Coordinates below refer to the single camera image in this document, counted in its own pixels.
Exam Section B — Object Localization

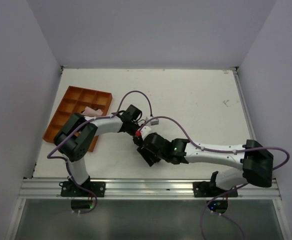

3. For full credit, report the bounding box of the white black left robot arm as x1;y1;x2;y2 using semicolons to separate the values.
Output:
53;105;142;197

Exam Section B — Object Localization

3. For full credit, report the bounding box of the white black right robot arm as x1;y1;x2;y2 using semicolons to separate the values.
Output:
133;131;274;197

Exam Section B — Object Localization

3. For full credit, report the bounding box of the pink rolled underwear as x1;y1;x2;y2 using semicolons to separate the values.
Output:
81;106;103;117

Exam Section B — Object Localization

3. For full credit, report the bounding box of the orange wooden compartment tray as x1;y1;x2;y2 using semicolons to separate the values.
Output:
42;86;113;150

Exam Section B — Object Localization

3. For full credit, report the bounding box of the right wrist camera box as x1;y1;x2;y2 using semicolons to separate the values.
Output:
135;126;153;140

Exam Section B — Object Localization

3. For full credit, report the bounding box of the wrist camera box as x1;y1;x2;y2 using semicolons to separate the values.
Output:
135;126;153;140
145;118;159;126

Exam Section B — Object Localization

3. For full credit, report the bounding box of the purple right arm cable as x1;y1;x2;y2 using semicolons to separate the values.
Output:
139;115;291;240

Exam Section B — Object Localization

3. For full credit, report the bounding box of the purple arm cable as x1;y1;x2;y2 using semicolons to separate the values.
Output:
139;115;291;240
47;90;154;163

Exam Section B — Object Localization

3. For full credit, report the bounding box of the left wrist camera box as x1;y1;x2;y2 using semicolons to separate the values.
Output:
145;118;159;126

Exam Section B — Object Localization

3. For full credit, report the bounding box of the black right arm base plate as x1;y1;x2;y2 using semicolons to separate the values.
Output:
192;181;238;198

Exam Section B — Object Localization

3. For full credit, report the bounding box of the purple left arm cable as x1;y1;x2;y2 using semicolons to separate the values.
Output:
47;90;154;163

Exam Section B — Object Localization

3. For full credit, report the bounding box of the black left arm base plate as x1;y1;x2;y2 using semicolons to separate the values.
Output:
58;180;106;197

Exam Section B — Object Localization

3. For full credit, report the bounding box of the aluminium frame rail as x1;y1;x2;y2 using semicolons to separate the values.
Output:
18;178;281;200

